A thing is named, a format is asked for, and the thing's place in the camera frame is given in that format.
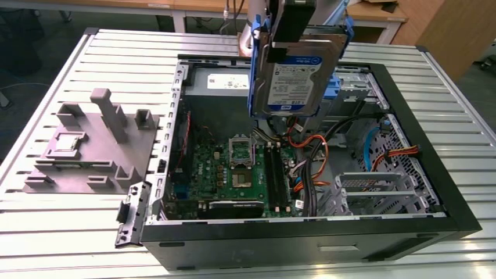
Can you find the CPU socket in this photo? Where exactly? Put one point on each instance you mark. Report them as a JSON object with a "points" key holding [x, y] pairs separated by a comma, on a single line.
{"points": [[244, 180]]}

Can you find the black PC case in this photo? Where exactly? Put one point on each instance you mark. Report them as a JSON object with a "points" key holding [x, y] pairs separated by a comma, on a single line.
{"points": [[271, 244]]}

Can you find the metal optical drive cage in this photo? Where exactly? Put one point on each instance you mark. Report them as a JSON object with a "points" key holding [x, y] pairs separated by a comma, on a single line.
{"points": [[348, 87]]}

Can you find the black RAM slot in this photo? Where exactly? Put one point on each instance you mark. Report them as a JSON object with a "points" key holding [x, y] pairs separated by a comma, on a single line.
{"points": [[272, 177], [283, 177]]}

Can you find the green motherboard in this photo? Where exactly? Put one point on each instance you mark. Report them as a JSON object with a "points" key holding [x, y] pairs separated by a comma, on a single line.
{"points": [[210, 174]]}

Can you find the green RAM stick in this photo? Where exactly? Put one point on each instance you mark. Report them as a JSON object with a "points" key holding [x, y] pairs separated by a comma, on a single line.
{"points": [[87, 166]]}

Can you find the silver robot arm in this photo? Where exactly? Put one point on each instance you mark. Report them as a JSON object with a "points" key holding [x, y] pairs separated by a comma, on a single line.
{"points": [[255, 11]]}

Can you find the grey expansion card retainer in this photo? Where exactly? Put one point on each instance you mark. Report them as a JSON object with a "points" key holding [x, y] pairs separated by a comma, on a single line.
{"points": [[135, 212]]}

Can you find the blue plastic drive latch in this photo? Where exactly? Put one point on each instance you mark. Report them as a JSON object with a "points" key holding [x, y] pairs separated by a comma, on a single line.
{"points": [[334, 87]]}

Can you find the silver CPU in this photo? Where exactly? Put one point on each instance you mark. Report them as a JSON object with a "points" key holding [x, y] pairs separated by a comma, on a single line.
{"points": [[67, 144]]}

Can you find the thin locking lever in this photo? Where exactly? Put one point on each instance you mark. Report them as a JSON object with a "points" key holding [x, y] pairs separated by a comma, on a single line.
{"points": [[254, 154]]}

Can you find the wooden desk white frame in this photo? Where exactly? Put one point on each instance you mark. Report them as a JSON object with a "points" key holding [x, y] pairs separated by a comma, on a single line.
{"points": [[382, 14]]}

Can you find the grey power supply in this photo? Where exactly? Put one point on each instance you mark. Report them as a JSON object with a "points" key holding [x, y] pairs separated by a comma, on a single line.
{"points": [[216, 113]]}

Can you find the wooden cabinet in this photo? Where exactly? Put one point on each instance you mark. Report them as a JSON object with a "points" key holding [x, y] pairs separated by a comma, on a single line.
{"points": [[458, 29]]}

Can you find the grey parts rack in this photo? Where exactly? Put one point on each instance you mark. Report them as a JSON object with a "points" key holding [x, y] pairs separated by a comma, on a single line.
{"points": [[116, 162]]}

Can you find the black graphics card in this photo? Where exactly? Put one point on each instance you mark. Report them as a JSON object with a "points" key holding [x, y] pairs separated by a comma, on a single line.
{"points": [[236, 209]]}

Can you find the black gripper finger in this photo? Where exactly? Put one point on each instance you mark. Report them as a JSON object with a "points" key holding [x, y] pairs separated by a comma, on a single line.
{"points": [[292, 26]]}

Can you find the metal disk bay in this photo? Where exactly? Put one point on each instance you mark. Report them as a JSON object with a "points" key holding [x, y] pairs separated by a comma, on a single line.
{"points": [[383, 193]]}

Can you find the hard disk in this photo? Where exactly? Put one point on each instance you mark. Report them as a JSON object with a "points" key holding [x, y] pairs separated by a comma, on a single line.
{"points": [[295, 87]]}

